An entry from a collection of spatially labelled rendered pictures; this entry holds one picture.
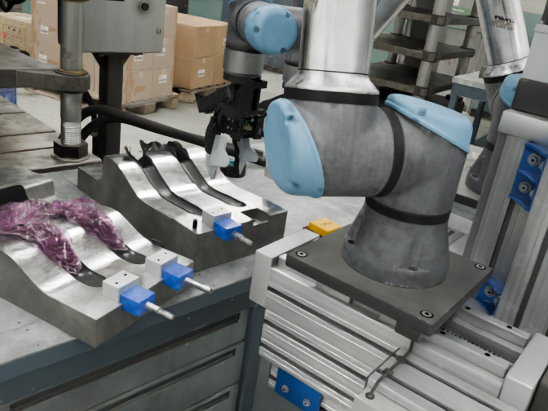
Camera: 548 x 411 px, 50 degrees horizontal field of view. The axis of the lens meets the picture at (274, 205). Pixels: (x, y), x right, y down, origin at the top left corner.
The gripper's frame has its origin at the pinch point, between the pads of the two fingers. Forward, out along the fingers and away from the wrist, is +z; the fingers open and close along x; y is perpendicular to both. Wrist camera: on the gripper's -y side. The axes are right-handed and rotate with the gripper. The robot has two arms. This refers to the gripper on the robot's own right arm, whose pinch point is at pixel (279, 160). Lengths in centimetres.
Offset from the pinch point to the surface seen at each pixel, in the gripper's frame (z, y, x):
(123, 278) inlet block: 7, 21, -56
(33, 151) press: 16, -70, -33
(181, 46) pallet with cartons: 41, -377, 243
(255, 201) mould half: 6.0, 7.2, -13.7
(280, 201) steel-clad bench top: 15.1, -5.5, 9.0
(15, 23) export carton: 45, -506, 136
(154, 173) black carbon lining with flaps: 3.9, -13.0, -28.3
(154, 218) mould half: 8.9, -0.5, -36.1
